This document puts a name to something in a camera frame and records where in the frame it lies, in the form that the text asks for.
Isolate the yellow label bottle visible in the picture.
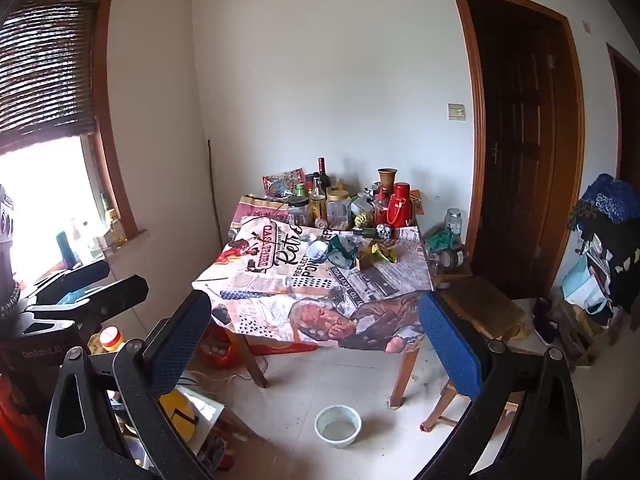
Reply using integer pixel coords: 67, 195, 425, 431
309, 180, 328, 230

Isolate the wooden table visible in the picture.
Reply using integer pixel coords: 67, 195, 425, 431
231, 195, 436, 408

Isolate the blue patterned cloth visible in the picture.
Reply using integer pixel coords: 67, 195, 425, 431
582, 174, 640, 226

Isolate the yellow oil bottle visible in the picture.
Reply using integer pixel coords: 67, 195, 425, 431
107, 210, 128, 247

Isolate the red plastic bag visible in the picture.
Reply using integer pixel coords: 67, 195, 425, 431
200, 322, 243, 371

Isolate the yellow-green crumpled packet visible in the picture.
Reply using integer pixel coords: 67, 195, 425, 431
356, 242, 398, 267

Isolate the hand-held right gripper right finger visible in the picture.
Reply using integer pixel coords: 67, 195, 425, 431
415, 291, 586, 480

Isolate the bamboo window blind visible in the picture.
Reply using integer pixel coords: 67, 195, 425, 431
0, 2, 98, 148

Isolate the yellow round object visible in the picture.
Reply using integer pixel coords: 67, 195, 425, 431
159, 389, 200, 443

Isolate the glass jar with dark lid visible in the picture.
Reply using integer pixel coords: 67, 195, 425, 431
287, 196, 312, 227

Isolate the green crumpled packet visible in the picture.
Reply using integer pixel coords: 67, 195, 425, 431
330, 234, 361, 268

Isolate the dark wine bottle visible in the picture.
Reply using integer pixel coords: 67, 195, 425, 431
316, 157, 332, 196

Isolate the red sauce bottle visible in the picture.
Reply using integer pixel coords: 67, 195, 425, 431
374, 187, 392, 226

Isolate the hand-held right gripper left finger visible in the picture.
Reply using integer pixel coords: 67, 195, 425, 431
44, 290, 217, 480

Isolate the white bowl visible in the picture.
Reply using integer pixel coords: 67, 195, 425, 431
314, 405, 363, 449

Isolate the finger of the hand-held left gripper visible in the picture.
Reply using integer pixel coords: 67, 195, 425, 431
31, 259, 112, 306
22, 274, 150, 333

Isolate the green cord bundle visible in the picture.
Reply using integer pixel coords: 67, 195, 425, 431
425, 230, 458, 251

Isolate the red snack bag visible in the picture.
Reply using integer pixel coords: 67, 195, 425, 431
262, 169, 306, 197

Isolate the black shoe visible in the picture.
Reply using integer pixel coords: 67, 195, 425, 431
531, 297, 558, 346

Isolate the light blue bag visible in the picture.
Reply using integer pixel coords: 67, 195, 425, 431
561, 255, 613, 316

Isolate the wooden window frame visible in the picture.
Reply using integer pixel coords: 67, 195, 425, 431
0, 0, 148, 261

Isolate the thin wooden stick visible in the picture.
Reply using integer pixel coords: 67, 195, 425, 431
207, 139, 224, 251

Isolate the dark wooden door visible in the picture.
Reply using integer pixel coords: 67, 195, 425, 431
606, 42, 640, 186
450, 0, 586, 301

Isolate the wooden stool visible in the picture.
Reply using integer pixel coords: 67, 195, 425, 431
420, 260, 526, 433

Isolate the black garment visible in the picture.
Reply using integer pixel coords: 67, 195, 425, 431
575, 210, 640, 321

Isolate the red thermos jug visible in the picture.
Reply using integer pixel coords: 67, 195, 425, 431
387, 182, 416, 228

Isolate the clear plastic jar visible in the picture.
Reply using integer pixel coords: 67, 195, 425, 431
326, 189, 352, 231

